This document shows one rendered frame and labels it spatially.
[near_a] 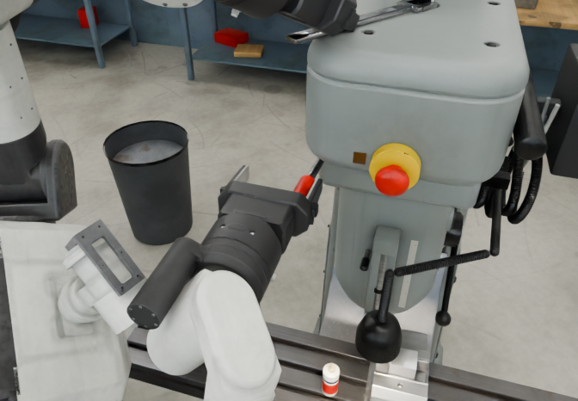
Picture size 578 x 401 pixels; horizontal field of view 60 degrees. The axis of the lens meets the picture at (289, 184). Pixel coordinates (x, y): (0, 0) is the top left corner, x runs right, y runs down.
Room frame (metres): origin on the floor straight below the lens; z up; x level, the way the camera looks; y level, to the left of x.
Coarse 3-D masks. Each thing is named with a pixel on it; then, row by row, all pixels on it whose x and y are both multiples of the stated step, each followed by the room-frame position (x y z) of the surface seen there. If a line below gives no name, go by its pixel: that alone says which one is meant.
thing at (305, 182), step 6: (318, 162) 0.59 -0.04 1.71; (312, 168) 0.58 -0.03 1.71; (318, 168) 0.58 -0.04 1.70; (312, 174) 0.57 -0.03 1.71; (300, 180) 0.55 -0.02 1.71; (306, 180) 0.54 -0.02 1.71; (312, 180) 0.55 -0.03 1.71; (300, 186) 0.53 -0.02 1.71; (306, 186) 0.53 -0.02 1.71; (300, 192) 0.52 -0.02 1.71; (306, 192) 0.52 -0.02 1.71
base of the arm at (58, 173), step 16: (48, 144) 0.61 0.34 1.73; (64, 144) 0.63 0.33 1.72; (48, 160) 0.58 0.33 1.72; (64, 160) 0.61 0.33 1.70; (48, 176) 0.57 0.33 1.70; (64, 176) 0.59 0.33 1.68; (48, 192) 0.56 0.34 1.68; (64, 192) 0.58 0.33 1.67; (0, 208) 0.54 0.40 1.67; (16, 208) 0.54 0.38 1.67; (32, 208) 0.54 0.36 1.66; (48, 208) 0.54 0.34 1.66; (64, 208) 0.56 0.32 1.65
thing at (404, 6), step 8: (408, 0) 0.72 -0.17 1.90; (416, 0) 0.72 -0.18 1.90; (392, 8) 0.68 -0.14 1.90; (400, 8) 0.68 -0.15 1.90; (408, 8) 0.68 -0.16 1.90; (416, 8) 0.68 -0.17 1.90; (424, 8) 0.69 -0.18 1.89; (432, 8) 0.70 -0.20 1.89; (360, 16) 0.64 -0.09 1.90; (368, 16) 0.64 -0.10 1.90; (376, 16) 0.65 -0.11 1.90; (384, 16) 0.65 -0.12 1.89; (360, 24) 0.63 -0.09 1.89; (304, 32) 0.59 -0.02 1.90; (312, 32) 0.59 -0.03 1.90; (320, 32) 0.59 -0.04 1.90; (288, 40) 0.57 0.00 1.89; (296, 40) 0.56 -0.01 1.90; (304, 40) 0.57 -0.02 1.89
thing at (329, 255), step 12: (336, 192) 1.15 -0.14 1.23; (336, 204) 1.15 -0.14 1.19; (444, 252) 1.03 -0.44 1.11; (324, 276) 1.22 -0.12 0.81; (444, 276) 1.04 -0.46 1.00; (324, 288) 1.18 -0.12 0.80; (444, 288) 1.04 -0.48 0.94; (324, 300) 1.16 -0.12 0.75; (432, 348) 1.04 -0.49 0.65; (432, 360) 1.05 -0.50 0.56
